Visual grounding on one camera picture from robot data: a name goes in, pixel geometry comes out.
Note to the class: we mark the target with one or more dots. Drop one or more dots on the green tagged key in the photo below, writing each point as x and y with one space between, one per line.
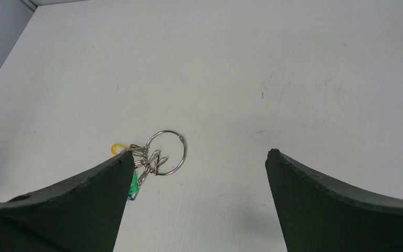
134 186

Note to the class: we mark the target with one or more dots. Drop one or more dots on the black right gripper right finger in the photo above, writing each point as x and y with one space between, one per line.
320 213

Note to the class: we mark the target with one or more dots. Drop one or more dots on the blue tagged key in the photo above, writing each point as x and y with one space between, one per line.
132 197

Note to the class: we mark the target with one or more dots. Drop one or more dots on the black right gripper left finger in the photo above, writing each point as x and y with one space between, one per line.
80 213

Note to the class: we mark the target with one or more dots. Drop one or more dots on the yellow tagged key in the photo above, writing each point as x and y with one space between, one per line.
117 148

